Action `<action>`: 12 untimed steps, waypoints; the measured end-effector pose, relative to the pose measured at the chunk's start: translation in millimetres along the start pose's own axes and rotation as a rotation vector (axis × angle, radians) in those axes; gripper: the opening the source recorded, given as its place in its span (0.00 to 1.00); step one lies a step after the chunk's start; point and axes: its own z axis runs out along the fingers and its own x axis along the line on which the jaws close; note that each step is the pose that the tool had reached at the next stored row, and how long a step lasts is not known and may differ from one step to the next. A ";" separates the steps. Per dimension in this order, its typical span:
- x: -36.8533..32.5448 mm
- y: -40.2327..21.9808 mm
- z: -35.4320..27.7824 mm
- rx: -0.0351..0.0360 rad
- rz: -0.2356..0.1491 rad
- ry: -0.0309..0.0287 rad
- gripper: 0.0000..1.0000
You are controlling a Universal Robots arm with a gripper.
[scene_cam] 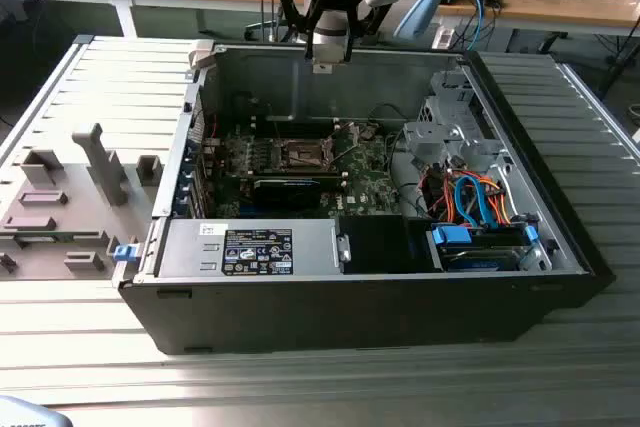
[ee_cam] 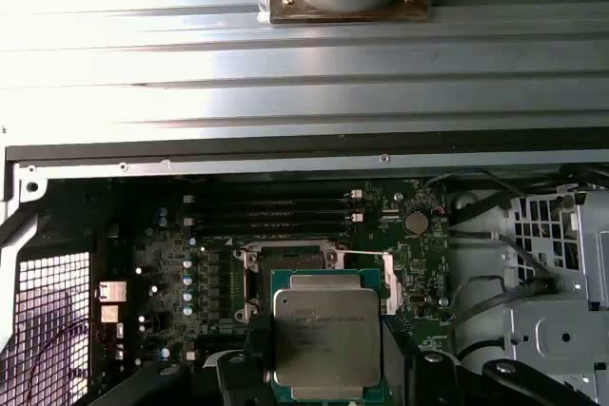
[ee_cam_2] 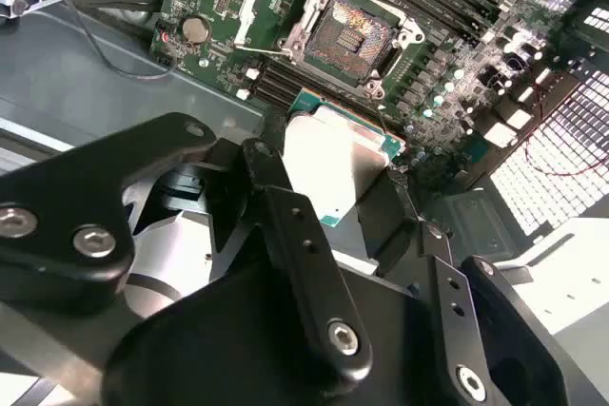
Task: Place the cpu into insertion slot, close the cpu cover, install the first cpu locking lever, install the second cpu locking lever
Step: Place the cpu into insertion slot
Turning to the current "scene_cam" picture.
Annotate small white device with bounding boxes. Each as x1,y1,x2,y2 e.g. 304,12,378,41
432,25,457,51

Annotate beige case latch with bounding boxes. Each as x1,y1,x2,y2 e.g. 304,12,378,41
187,39,217,71

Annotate CPU socket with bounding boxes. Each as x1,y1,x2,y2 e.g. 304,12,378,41
277,136,335,173

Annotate green motherboard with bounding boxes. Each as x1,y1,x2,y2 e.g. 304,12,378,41
198,119,404,222

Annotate black graphics card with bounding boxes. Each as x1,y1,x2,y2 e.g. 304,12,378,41
251,177,323,212

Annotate grey power supply unit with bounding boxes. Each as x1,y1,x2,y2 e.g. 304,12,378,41
153,218,347,279

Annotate black plastic shroud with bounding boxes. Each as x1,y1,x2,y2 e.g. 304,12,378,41
338,214,410,274

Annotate grey parts rack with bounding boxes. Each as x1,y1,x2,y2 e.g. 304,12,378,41
0,121,166,282

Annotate hard disk in blue carrier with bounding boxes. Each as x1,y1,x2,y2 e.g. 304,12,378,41
426,223,542,274

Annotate blue SATA wire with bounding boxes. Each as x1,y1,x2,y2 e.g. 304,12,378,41
451,170,494,229

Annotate thin black cable loop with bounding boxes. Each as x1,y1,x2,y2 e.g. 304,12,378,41
368,102,403,126

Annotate RAM stick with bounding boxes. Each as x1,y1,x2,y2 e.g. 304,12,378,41
13,232,74,244

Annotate silver CPU green edge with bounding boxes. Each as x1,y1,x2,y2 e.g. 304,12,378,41
310,42,350,74

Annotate pale grey device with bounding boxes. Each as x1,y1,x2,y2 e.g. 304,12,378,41
0,394,69,427

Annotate RAM slot white clips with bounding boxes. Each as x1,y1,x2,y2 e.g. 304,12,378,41
251,125,342,134
251,117,342,126

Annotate orange SATA wire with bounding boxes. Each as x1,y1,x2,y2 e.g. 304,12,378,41
428,172,515,224

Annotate black PC case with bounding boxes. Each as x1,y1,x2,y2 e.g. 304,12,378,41
115,40,617,356

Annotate blue disk carrier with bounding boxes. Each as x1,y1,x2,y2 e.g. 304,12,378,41
112,243,140,264

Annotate perforated metal drive cage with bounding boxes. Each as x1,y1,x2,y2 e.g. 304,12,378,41
418,69,484,124

